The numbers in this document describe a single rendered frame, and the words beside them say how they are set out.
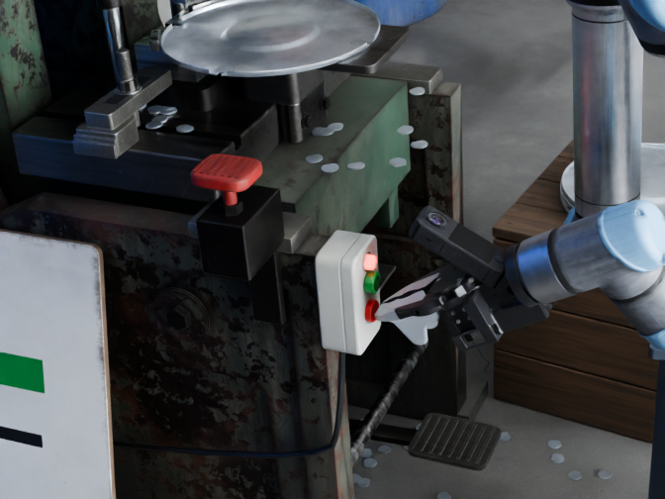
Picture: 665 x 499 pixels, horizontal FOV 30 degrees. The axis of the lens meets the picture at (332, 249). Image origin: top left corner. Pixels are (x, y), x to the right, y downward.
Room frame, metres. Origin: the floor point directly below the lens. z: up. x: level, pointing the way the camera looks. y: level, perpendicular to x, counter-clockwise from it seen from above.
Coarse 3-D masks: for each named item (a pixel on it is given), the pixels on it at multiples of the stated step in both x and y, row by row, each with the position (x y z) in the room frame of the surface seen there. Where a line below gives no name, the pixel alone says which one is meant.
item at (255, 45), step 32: (256, 0) 1.70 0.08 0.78; (288, 0) 1.69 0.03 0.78; (320, 0) 1.68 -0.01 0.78; (352, 0) 1.65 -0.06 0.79; (192, 32) 1.59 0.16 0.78; (224, 32) 1.58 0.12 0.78; (256, 32) 1.55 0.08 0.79; (288, 32) 1.55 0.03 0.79; (320, 32) 1.55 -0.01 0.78; (352, 32) 1.54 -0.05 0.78; (192, 64) 1.47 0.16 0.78; (224, 64) 1.46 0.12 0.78; (256, 64) 1.45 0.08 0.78; (288, 64) 1.45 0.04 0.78; (320, 64) 1.43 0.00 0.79
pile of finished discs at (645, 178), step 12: (648, 144) 1.95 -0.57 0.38; (660, 144) 1.94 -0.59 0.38; (648, 156) 1.91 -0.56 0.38; (660, 156) 1.90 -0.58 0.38; (648, 168) 1.85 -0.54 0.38; (660, 168) 1.85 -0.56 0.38; (564, 180) 1.84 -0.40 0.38; (648, 180) 1.81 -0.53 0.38; (660, 180) 1.81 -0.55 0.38; (564, 192) 1.80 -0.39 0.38; (648, 192) 1.77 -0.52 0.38; (660, 192) 1.77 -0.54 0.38; (564, 204) 1.79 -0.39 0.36; (660, 204) 1.74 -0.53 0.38
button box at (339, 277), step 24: (336, 240) 1.27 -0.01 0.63; (360, 240) 1.27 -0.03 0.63; (336, 264) 1.23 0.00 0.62; (360, 264) 1.23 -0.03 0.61; (336, 288) 1.23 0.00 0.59; (360, 288) 1.23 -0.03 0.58; (336, 312) 1.23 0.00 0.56; (360, 312) 1.23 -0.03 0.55; (336, 336) 1.23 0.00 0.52; (360, 336) 1.22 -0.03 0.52; (336, 408) 1.23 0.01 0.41; (336, 432) 1.23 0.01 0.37; (240, 456) 1.30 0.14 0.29; (264, 456) 1.28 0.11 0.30; (288, 456) 1.27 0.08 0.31
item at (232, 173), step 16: (208, 160) 1.24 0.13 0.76; (224, 160) 1.24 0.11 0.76; (240, 160) 1.23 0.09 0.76; (256, 160) 1.23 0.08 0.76; (192, 176) 1.21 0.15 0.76; (208, 176) 1.20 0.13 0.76; (224, 176) 1.20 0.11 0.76; (240, 176) 1.19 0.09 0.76; (256, 176) 1.21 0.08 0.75; (224, 192) 1.21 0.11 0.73
